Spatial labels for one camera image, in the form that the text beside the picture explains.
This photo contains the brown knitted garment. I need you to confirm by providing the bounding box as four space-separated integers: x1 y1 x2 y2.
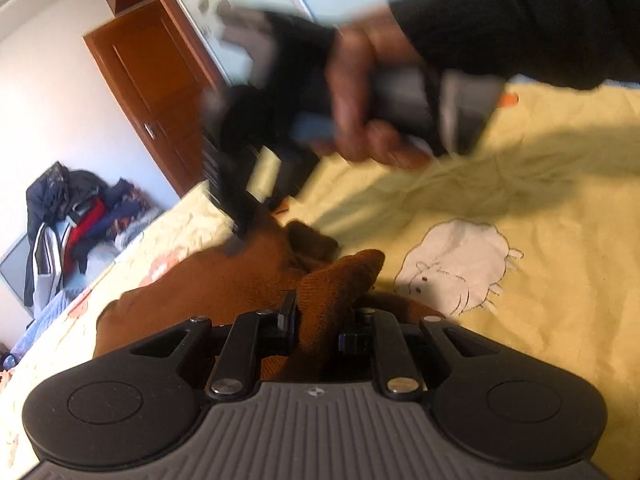
93 214 435 382

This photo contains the black knitted sleeve forearm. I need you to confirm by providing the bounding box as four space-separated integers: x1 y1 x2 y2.
390 0 639 90

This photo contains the pile of dark clothes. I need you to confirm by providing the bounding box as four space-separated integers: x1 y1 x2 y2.
24 162 162 311

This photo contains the person right hand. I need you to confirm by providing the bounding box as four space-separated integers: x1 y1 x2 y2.
312 6 431 171

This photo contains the brown wooden door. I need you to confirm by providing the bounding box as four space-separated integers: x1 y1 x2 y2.
84 0 221 196

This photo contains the blue storage box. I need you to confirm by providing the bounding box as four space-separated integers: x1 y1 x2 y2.
1 282 98 370

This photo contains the yellow floral bed sheet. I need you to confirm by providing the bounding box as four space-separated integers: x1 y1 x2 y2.
0 77 640 480

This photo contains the grey framed panel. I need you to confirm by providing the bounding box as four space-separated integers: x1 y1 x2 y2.
1 234 32 311

